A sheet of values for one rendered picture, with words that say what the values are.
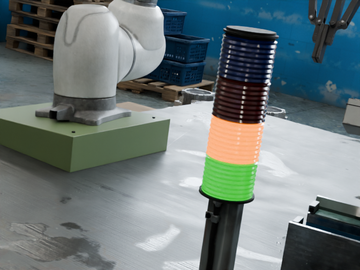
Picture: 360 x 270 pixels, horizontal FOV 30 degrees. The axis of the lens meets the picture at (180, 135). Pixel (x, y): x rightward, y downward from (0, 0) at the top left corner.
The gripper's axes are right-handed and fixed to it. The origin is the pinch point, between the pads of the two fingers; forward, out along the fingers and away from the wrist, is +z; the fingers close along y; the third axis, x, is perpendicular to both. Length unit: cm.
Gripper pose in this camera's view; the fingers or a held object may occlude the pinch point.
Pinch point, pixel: (321, 43)
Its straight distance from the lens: 133.5
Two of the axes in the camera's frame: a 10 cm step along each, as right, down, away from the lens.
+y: 8.9, 2.2, -4.1
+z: -3.0, 9.4, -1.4
